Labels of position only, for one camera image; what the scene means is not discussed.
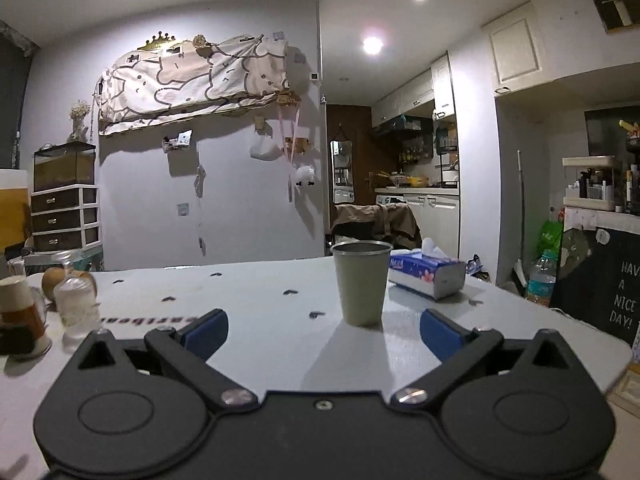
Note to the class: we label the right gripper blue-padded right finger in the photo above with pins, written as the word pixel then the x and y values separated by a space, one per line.
pixel 463 355

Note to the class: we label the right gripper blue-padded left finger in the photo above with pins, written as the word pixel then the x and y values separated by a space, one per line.
pixel 182 355

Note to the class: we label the beige metal tumbler cup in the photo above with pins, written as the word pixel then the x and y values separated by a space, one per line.
pixel 361 268

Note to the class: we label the brown wooden round cup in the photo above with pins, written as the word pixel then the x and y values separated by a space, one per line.
pixel 54 276

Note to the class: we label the blue white tissue pack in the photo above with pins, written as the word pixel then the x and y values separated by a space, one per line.
pixel 427 270

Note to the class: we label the plastic water bottle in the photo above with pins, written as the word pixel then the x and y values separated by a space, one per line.
pixel 541 279

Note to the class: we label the clear ribbed stemmed glass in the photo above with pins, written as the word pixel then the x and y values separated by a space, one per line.
pixel 75 299

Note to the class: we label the chair with brown jacket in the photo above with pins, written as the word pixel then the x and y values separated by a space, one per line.
pixel 394 224

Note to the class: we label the black nice day sign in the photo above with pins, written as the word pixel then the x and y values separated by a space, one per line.
pixel 598 280

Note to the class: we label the white three-drawer cabinet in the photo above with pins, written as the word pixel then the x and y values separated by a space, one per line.
pixel 66 218

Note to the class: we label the white plush sheep toy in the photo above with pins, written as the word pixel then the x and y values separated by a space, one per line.
pixel 304 176

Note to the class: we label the glass fish tank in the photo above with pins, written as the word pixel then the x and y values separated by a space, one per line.
pixel 64 164

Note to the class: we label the dried flower vase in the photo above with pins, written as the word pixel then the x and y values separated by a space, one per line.
pixel 78 113

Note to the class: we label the cartoon patterned cloth cover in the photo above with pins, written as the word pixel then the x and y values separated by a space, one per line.
pixel 191 78

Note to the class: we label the dark window curtain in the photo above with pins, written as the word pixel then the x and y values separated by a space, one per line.
pixel 16 56

